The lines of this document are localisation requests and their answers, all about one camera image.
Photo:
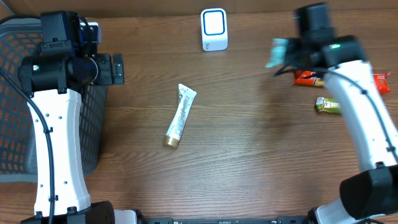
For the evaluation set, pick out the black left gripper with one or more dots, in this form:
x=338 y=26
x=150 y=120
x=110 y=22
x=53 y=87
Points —
x=117 y=69

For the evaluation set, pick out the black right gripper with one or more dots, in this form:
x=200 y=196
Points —
x=290 y=58

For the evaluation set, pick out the orange spaghetti packet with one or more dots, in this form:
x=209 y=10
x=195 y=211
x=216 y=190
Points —
x=306 y=78

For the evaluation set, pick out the teal wet wipes pack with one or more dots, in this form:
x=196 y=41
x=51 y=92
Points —
x=277 y=53

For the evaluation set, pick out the green snack packet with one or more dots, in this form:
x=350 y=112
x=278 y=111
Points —
x=327 y=105

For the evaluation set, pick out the white leaf-print pack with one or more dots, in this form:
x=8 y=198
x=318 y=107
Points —
x=174 y=133

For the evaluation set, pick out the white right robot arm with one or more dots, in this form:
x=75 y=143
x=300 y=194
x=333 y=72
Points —
x=348 y=75

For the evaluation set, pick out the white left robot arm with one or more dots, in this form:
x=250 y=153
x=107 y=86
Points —
x=52 y=83

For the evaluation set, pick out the white barcode scanner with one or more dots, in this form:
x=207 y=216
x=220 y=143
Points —
x=214 y=29

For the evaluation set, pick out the grey plastic shopping basket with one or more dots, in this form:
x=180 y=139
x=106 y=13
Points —
x=20 y=38

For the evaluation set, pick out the black front rail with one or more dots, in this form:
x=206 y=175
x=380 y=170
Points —
x=136 y=217

